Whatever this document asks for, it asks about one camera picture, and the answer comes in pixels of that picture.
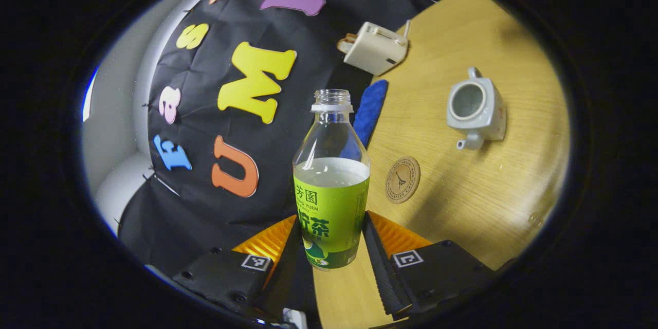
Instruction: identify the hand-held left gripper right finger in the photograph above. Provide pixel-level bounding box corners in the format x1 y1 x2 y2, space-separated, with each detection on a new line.
362 211 497 318

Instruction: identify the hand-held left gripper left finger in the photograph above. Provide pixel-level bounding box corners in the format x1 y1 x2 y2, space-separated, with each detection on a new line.
172 214 302 320

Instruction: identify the green label water bottle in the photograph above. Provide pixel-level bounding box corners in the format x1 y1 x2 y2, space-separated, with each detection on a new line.
293 89 371 269

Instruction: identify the round cork coaster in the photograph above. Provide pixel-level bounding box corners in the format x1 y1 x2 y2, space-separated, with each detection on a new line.
386 157 421 204

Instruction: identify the white ceramic teacup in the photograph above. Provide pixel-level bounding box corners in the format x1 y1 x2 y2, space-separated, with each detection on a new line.
446 67 507 151

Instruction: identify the white toaster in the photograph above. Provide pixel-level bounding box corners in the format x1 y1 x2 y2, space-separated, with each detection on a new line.
343 22 410 77

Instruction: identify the bread slice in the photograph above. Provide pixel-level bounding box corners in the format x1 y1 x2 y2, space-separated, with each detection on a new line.
337 33 359 54

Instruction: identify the black backdrop cloth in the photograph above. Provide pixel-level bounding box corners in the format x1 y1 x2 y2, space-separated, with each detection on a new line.
118 0 463 314

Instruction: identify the blue towel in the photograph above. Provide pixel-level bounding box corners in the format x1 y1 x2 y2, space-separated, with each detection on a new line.
352 80 389 149

